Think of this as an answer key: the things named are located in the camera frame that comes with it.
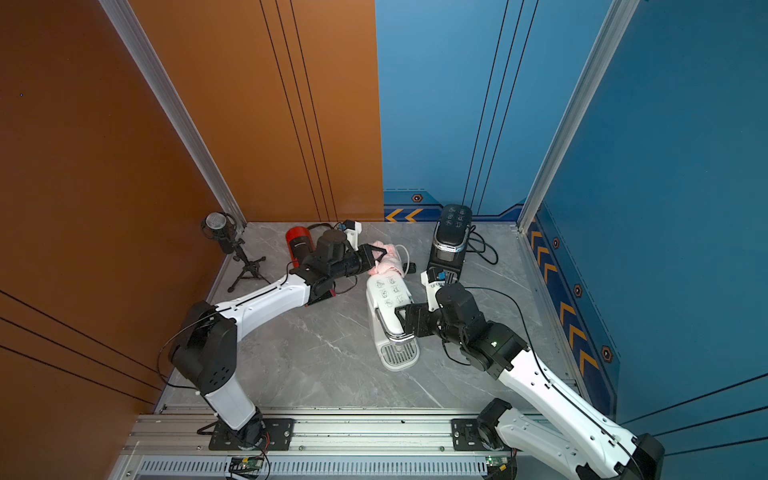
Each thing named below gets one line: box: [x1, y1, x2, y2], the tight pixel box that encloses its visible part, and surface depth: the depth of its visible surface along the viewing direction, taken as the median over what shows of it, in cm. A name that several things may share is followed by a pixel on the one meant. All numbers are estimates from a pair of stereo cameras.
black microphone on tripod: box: [201, 211, 271, 293], surface depth 90 cm
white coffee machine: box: [365, 272, 420, 371], surface depth 77 cm
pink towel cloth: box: [368, 240, 405, 278], surface depth 79 cm
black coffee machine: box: [427, 204, 473, 284], surface depth 91 cm
